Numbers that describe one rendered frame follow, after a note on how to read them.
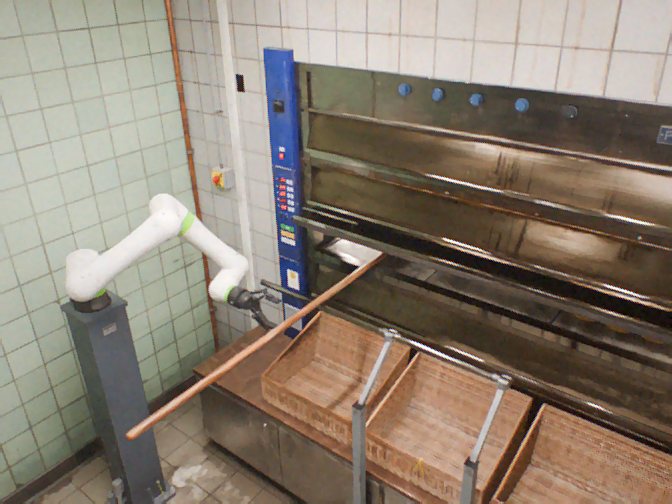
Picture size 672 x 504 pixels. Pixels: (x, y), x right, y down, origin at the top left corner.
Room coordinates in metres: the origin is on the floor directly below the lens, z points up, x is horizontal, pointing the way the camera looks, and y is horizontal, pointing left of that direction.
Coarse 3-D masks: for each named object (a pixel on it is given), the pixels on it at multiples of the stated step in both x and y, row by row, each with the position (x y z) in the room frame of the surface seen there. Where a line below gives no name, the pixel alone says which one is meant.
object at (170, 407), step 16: (384, 256) 2.51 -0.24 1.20; (336, 288) 2.21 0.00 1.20; (288, 320) 1.97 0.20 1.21; (272, 336) 1.87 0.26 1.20; (240, 352) 1.77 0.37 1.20; (224, 368) 1.68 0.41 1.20; (208, 384) 1.61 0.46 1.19; (176, 400) 1.51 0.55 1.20; (160, 416) 1.45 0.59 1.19; (128, 432) 1.37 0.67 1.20
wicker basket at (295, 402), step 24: (312, 336) 2.50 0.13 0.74; (336, 336) 2.47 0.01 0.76; (360, 336) 2.40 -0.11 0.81; (288, 360) 2.35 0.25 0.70; (312, 360) 2.50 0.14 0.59; (336, 360) 2.43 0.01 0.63; (360, 360) 2.36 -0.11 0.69; (264, 384) 2.19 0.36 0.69; (288, 384) 2.31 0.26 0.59; (312, 384) 2.30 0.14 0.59; (336, 384) 2.29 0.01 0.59; (360, 384) 2.29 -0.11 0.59; (384, 384) 2.06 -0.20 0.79; (288, 408) 2.10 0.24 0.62; (312, 408) 2.01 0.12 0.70; (336, 408) 2.12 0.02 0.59; (336, 432) 1.93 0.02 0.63
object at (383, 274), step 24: (336, 264) 2.54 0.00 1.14; (360, 264) 2.47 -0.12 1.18; (408, 288) 2.28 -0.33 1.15; (432, 288) 2.23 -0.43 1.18; (480, 312) 2.06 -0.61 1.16; (504, 312) 2.02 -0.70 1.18; (552, 336) 1.87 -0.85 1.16; (576, 336) 1.85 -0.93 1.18; (624, 360) 1.70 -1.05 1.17; (648, 360) 1.69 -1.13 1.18
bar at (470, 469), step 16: (272, 288) 2.30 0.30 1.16; (320, 304) 2.13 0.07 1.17; (352, 320) 2.02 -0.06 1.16; (400, 336) 1.88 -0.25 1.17; (384, 352) 1.87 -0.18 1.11; (432, 352) 1.78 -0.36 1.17; (464, 368) 1.70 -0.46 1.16; (480, 368) 1.67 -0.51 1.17; (368, 384) 1.79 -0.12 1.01; (496, 384) 1.62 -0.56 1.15; (496, 400) 1.58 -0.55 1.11; (352, 416) 1.74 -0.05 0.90; (352, 432) 1.74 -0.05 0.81; (480, 448) 1.47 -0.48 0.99; (464, 464) 1.44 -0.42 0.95; (464, 480) 1.43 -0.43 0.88; (464, 496) 1.43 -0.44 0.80
